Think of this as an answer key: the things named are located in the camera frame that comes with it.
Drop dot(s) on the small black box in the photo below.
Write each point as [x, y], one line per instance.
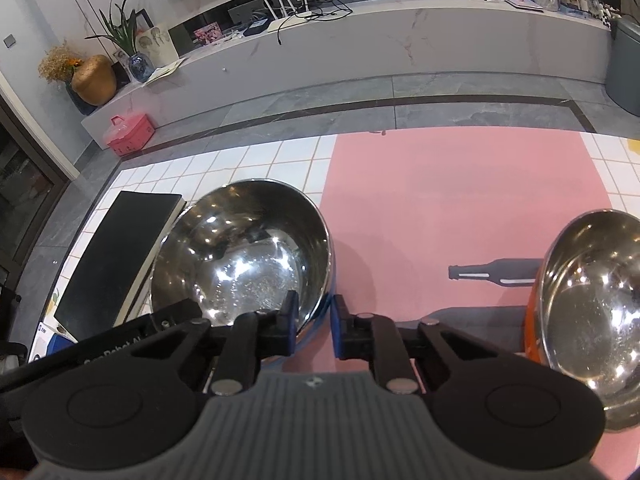
[256, 27]

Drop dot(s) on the green leafy plant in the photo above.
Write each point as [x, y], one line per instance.
[122, 30]

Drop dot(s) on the black notebook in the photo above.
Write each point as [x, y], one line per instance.
[110, 260]

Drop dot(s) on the dried flower bunch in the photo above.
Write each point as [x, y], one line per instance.
[57, 62]

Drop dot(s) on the loose papers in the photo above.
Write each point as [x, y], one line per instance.
[167, 69]

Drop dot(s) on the grey wall switch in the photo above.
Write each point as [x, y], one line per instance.
[8, 41]

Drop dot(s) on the white and blue box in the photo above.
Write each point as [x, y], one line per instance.
[42, 340]

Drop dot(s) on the gold vase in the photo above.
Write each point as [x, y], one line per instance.
[94, 82]

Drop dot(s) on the pink photo card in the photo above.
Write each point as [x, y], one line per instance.
[207, 33]

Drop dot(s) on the grey marble tv cabinet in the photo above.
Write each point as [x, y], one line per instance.
[350, 45]

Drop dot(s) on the pink placemat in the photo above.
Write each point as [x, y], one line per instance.
[425, 200]

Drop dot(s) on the orange steel bowl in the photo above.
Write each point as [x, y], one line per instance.
[590, 310]

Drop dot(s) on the jellyfish picture card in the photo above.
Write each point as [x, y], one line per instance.
[159, 42]

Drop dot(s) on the pink storage basket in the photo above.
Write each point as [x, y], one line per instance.
[127, 135]

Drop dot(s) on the small white photo frame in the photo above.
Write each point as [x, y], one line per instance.
[121, 65]

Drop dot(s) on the flat white booklet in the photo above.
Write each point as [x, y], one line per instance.
[522, 3]

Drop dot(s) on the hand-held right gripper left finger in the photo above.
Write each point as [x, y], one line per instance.
[289, 327]

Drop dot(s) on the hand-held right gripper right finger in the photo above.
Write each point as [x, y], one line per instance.
[341, 332]

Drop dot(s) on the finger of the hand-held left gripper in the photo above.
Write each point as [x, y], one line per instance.
[172, 315]

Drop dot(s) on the grey trash bin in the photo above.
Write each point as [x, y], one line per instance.
[625, 60]

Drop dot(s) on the blue steel bowl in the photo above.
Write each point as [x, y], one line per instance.
[240, 240]

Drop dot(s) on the white router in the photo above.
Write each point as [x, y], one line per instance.
[295, 20]

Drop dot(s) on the blue glass vase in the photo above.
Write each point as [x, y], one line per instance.
[141, 67]

